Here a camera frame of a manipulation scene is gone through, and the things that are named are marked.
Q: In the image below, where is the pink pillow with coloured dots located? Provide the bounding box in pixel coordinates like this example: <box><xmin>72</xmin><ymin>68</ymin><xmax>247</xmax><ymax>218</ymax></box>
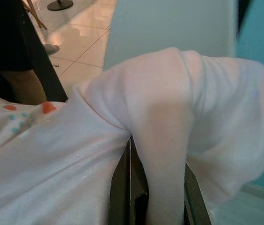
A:
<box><xmin>0</xmin><ymin>46</ymin><xmax>264</xmax><ymax>225</ymax></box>

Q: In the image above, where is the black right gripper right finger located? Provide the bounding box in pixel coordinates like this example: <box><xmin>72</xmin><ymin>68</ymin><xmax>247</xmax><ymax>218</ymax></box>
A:
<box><xmin>183</xmin><ymin>163</ymin><xmax>213</xmax><ymax>225</ymax></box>

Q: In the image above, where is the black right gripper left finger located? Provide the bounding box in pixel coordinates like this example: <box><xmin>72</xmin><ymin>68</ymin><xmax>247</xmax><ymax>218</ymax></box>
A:
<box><xmin>109</xmin><ymin>135</ymin><xmax>149</xmax><ymax>225</ymax></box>

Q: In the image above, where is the round black stand base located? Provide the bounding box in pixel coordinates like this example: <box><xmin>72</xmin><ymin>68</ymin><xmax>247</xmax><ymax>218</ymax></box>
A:
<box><xmin>47</xmin><ymin>0</ymin><xmax>74</xmax><ymax>11</ymax></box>

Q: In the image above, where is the black slanted post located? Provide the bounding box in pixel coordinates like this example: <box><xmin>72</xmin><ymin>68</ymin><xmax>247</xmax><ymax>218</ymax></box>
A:
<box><xmin>21</xmin><ymin>0</ymin><xmax>68</xmax><ymax>103</ymax></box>

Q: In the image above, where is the grey shoe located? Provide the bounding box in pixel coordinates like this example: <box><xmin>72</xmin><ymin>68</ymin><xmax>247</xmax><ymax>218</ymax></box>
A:
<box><xmin>43</xmin><ymin>43</ymin><xmax>60</xmax><ymax>56</ymax></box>

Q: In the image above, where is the wooden furniture leg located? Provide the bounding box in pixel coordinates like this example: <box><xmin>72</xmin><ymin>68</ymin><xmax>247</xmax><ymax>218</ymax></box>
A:
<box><xmin>26</xmin><ymin>0</ymin><xmax>48</xmax><ymax>30</ymax></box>

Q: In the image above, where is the person in black shorts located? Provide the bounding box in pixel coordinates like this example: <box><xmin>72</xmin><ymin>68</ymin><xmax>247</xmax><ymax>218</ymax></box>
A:
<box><xmin>0</xmin><ymin>0</ymin><xmax>48</xmax><ymax>105</ymax></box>

